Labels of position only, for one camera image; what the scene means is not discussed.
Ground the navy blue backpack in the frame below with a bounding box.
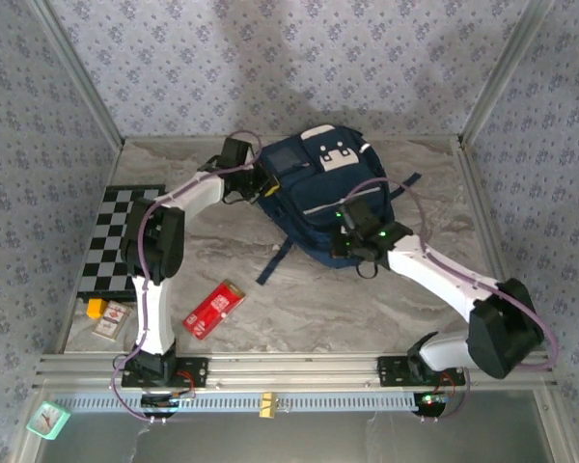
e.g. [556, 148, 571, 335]
[255, 123, 422, 286]

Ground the red snack packet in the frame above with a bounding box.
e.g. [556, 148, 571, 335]
[181, 278, 247, 341]

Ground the black grey chessboard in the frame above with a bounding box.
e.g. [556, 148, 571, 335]
[75, 184, 168, 304]

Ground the small circuit board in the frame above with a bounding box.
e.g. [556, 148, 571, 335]
[142, 389, 197, 411]
[414, 373, 467, 417]

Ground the playing card box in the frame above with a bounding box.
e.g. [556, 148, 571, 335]
[92, 301, 132, 342]

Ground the grey metal panel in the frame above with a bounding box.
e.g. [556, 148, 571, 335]
[33, 409, 578, 463]

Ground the mint green alarm clock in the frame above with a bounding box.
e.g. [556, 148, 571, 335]
[26, 400, 72, 441]

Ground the thin black cable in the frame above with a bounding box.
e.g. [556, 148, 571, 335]
[355, 258, 381, 281]
[221, 188, 252, 206]

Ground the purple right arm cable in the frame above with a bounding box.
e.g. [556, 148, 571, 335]
[343, 177, 561, 425]

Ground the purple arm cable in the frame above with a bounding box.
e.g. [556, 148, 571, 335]
[343, 177, 561, 425]
[109, 128, 264, 425]

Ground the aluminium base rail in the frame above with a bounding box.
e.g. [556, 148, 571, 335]
[33, 351, 556, 391]

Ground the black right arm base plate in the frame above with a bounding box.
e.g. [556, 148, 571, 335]
[376, 355, 467, 388]

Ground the grey slotted cable duct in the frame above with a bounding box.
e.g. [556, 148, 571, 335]
[52, 391, 445, 415]

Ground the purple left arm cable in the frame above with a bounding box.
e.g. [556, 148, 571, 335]
[109, 128, 264, 425]

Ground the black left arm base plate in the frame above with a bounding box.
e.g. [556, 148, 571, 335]
[120, 357, 209, 387]

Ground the aluminium frame post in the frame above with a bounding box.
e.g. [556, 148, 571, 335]
[457, 0, 556, 146]
[31, 0, 126, 146]

